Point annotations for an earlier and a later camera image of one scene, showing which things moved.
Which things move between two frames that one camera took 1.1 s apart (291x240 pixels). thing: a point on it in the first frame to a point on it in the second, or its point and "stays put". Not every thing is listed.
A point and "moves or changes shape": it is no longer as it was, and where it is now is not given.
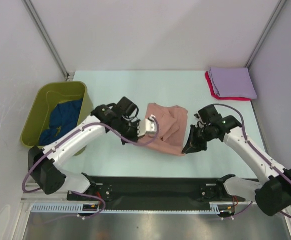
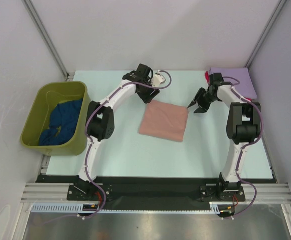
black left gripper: (134, 137) to (147, 98)
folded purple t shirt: (233, 82) stays put
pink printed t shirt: (172, 137) moves or changes shape
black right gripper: (198, 147) to (204, 107)
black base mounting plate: (121, 189) stays put
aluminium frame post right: (277, 11) stays put
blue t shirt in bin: (64, 117) stays put
